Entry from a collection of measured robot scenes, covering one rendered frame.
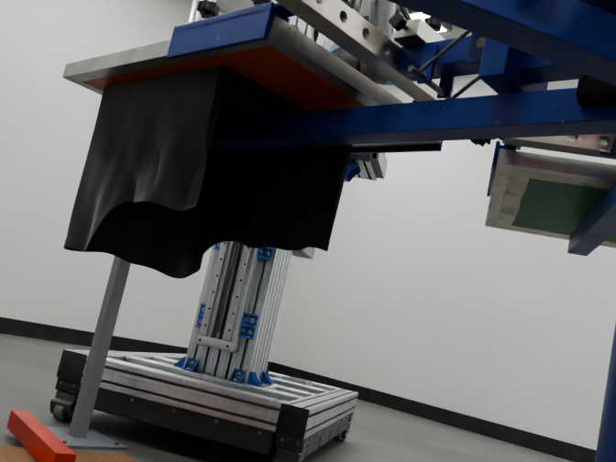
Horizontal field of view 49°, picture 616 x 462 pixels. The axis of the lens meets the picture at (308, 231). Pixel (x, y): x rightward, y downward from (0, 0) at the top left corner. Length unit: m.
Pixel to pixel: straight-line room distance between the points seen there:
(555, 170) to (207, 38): 0.88
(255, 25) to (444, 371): 4.58
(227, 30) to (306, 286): 5.41
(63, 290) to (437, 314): 2.92
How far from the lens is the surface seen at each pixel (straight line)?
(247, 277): 2.46
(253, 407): 2.17
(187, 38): 1.46
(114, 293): 2.17
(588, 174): 1.76
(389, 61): 1.39
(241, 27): 1.33
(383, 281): 6.08
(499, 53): 1.22
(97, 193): 1.73
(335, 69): 1.38
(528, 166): 1.75
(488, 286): 5.54
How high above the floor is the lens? 0.45
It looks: 8 degrees up
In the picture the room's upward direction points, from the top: 12 degrees clockwise
